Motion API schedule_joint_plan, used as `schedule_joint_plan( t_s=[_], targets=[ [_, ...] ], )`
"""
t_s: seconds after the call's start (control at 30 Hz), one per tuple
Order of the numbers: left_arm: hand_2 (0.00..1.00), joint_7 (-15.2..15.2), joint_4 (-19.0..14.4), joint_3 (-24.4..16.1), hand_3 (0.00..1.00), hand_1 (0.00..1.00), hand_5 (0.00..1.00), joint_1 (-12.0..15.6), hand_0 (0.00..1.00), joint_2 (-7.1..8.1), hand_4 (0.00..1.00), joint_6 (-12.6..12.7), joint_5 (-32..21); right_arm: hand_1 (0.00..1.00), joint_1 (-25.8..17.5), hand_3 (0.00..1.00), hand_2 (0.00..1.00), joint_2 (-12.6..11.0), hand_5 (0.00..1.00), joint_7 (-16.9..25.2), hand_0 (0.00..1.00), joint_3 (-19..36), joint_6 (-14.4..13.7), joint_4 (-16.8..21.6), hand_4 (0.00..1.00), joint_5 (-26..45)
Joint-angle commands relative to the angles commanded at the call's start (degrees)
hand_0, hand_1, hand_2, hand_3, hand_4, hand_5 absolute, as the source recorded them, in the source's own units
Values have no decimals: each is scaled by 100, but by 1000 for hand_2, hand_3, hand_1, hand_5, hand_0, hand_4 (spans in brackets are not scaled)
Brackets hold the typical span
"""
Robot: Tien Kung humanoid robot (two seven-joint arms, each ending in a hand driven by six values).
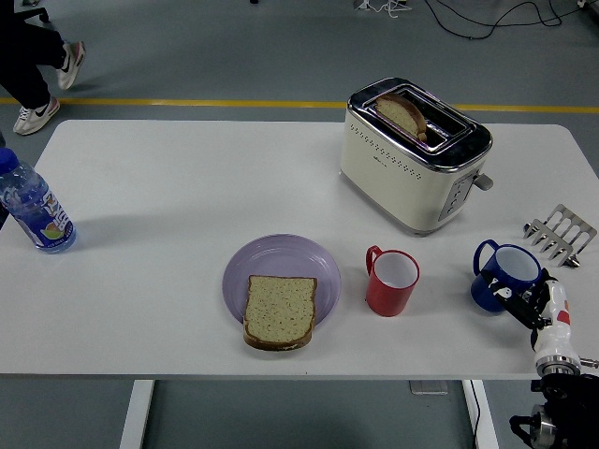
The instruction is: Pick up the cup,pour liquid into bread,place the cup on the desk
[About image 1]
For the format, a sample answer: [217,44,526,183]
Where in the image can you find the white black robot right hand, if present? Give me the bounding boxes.
[483,269,584,369]

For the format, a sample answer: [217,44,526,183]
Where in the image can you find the blue enamel cup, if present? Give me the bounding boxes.
[470,239,543,315]

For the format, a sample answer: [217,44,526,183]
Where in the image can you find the red enamel cup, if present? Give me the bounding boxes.
[365,244,421,318]

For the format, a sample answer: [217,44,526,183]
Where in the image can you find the rounded bread slice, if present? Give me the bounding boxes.
[374,92,429,141]

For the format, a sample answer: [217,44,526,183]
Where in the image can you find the square bread slice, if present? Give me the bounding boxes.
[242,274,319,353]

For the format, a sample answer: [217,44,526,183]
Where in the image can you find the silver metal toast rack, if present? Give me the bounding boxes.
[523,204,598,269]

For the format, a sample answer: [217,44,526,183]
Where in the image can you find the white table leg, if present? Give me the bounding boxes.
[461,379,500,449]
[118,379,156,449]

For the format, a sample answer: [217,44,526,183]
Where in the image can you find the grey box under table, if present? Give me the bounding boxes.
[409,381,449,397]

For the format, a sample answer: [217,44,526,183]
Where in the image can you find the cream chrome toaster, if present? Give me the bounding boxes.
[339,77,495,238]

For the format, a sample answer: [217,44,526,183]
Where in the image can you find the purple round plate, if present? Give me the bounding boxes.
[222,233,343,328]

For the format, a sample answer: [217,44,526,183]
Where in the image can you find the blue-capped plastic drink bottle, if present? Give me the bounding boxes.
[0,148,78,254]

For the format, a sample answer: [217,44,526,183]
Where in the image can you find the person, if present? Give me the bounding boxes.
[0,0,88,138]

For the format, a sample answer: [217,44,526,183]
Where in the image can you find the black cable by table leg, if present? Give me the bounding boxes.
[467,381,483,449]

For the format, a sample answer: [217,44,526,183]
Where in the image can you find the black floor cable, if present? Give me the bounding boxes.
[423,0,599,42]

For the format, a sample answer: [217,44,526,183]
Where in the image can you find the white floor cables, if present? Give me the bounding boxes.
[353,0,414,21]

